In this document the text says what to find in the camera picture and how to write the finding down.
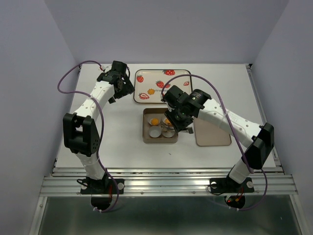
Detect metal tongs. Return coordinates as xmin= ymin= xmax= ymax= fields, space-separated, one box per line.
xmin=160 ymin=123 xmax=194 ymax=135

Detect gold tin lid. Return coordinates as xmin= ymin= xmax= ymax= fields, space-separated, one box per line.
xmin=194 ymin=118 xmax=231 ymax=147

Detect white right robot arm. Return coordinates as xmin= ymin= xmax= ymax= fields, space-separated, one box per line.
xmin=161 ymin=86 xmax=274 ymax=191

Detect strawberry print tray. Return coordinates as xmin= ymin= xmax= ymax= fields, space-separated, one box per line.
xmin=134 ymin=70 xmax=192 ymax=104

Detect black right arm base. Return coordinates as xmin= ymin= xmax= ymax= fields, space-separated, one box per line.
xmin=208 ymin=177 xmax=254 ymax=194

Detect white paper cupcake liner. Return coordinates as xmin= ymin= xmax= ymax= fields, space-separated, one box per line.
xmin=148 ymin=126 xmax=162 ymax=138
xmin=162 ymin=117 xmax=172 ymax=126
xmin=147 ymin=117 xmax=161 ymax=126
xmin=161 ymin=129 xmax=175 ymax=138

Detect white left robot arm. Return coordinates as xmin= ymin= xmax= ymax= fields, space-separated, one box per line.
xmin=63 ymin=61 xmax=134 ymax=193

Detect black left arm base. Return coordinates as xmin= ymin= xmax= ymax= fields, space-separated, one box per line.
xmin=76 ymin=177 xmax=125 ymax=195

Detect gold square tin box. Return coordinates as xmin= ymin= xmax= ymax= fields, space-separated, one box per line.
xmin=142 ymin=108 xmax=178 ymax=144

